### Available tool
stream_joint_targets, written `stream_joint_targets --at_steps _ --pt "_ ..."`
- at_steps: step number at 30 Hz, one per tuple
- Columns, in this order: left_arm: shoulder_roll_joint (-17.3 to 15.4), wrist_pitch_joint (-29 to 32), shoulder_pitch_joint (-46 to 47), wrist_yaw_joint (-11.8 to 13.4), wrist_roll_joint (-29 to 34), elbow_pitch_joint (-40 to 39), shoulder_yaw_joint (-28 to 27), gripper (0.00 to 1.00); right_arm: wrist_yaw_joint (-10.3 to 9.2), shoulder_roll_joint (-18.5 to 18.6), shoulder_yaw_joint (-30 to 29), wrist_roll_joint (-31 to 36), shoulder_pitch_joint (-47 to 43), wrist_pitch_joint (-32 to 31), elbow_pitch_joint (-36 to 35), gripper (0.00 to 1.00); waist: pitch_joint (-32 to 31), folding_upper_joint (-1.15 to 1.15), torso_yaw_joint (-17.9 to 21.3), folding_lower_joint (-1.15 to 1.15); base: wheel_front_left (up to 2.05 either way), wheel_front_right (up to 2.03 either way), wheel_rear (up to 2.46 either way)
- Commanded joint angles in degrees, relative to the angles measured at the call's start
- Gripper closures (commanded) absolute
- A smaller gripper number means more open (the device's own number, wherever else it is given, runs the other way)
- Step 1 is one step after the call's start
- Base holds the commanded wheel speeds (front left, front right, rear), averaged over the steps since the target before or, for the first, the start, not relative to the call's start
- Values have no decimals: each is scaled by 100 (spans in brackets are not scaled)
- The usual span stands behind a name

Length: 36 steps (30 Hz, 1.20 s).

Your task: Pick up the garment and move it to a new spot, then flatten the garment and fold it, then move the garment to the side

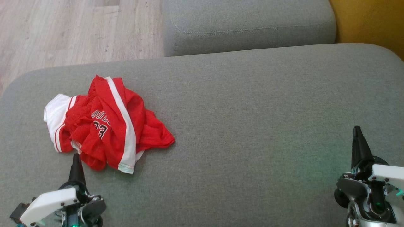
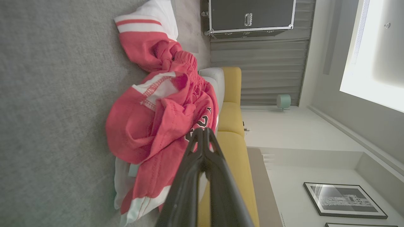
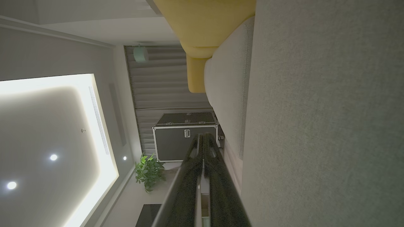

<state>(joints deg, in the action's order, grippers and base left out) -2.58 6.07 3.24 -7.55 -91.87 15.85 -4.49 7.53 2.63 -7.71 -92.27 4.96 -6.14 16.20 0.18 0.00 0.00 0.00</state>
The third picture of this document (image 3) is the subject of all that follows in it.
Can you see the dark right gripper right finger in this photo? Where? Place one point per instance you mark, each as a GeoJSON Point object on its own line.
{"type": "Point", "coordinates": [224, 201]}

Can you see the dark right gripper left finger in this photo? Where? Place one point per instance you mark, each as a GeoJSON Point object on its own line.
{"type": "Point", "coordinates": [180, 195]}

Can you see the green potted plant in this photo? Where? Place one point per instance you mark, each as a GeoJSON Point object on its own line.
{"type": "Point", "coordinates": [149, 171]}

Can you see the black flight case on wheels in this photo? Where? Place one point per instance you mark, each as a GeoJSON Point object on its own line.
{"type": "Point", "coordinates": [172, 143]}

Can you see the white linear ceiling vent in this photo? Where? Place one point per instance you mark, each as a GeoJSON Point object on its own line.
{"type": "Point", "coordinates": [99, 121]}

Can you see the grey curtain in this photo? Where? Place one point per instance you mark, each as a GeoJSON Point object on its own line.
{"type": "Point", "coordinates": [157, 82]}

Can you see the narrow yellow backrest cushion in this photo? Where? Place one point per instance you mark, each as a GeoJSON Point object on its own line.
{"type": "Point", "coordinates": [196, 75]}

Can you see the pale green round lamp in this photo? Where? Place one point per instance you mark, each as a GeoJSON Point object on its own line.
{"type": "Point", "coordinates": [140, 54]}

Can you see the wide yellow backrest cushion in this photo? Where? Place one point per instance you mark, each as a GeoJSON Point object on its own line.
{"type": "Point", "coordinates": [205, 22]}

